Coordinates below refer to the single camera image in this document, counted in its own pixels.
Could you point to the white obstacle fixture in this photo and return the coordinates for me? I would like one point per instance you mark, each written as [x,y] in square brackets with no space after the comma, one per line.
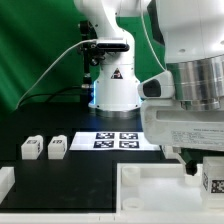
[7,180]

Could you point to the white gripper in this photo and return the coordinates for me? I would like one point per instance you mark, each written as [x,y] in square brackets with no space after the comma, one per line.
[165,123]

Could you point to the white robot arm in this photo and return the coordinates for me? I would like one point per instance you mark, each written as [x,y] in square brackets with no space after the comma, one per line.
[183,106]

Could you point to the white square table top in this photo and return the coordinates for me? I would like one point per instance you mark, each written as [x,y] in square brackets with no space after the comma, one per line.
[164,189]

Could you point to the white sheet with markers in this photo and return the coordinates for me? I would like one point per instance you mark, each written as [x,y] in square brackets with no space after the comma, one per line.
[131,141]

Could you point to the black camera stand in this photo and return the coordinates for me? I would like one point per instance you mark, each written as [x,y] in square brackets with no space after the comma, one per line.
[91,55]

